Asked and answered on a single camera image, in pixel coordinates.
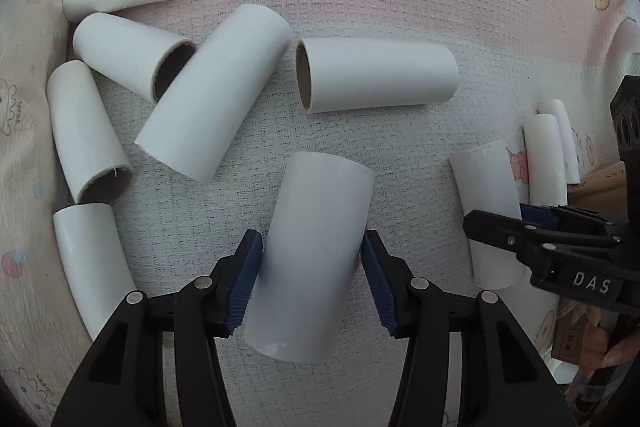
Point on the person's hand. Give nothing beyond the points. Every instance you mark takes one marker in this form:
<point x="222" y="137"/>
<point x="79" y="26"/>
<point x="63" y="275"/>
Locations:
<point x="597" y="354"/>

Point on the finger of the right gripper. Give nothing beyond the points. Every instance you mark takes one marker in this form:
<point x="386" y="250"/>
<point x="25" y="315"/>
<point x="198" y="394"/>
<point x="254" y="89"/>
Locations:
<point x="566" y="219"/>
<point x="505" y="236"/>

